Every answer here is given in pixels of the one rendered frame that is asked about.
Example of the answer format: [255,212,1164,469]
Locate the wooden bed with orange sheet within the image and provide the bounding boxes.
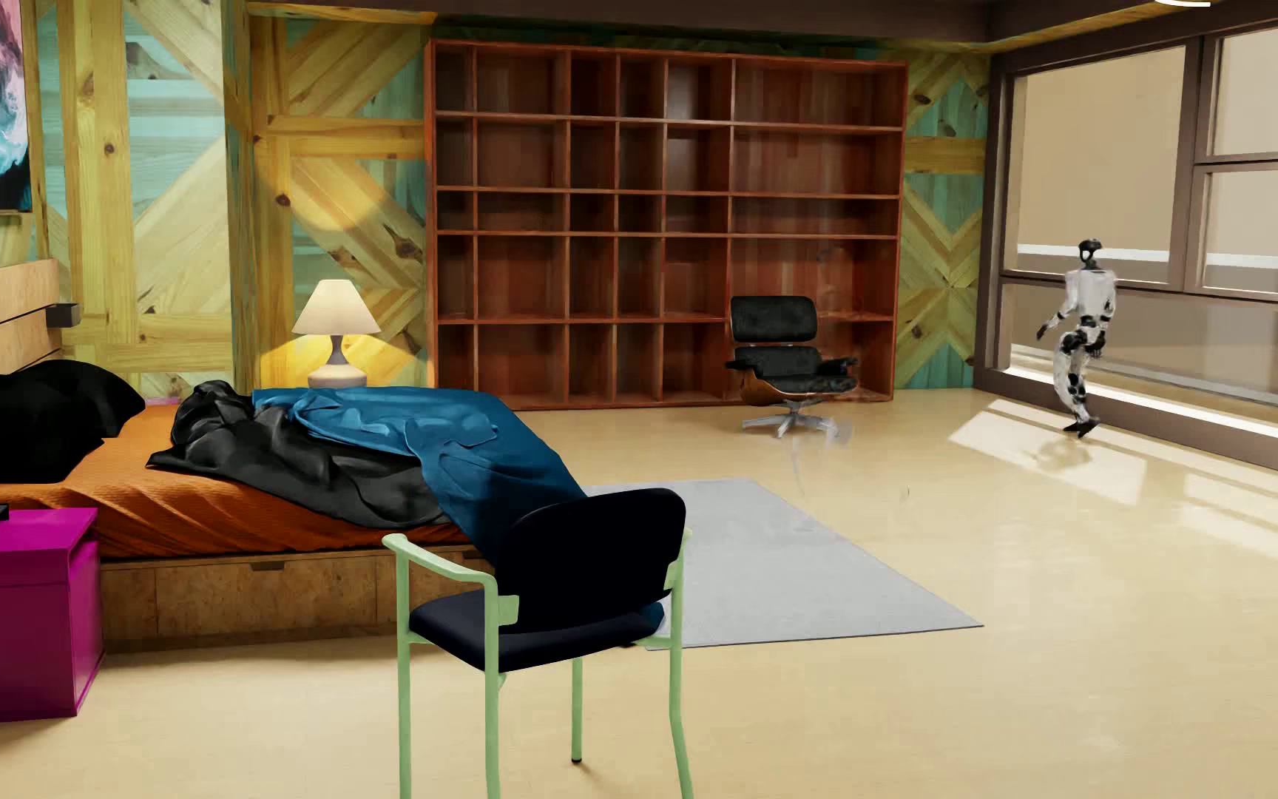
[0,402,507,654]

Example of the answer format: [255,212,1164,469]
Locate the white table lamp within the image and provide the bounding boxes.
[291,278,382,390]

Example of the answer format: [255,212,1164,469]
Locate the black leather lounge chair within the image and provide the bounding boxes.
[723,295,860,439]

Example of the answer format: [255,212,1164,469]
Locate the black pillow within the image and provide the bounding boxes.
[0,358,146,494]

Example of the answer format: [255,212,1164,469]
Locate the blue blanket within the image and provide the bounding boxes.
[251,386,587,564]

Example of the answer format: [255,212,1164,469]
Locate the large dark frame window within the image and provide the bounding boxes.
[974,5,1278,490]

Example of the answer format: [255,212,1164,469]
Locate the white humanoid robot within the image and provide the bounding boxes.
[1035,237,1118,439]

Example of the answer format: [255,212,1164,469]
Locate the black blanket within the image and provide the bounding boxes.
[146,380,452,530]

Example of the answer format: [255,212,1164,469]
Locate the large red wooden bookshelf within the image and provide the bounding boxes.
[424,38,910,412]

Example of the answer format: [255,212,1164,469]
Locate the green frame black seat chair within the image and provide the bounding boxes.
[382,487,696,799]

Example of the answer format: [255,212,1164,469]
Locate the magenta nightstand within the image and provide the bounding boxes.
[0,506,106,729]

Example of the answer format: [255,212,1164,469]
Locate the grey floor rug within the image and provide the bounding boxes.
[581,478,984,650]

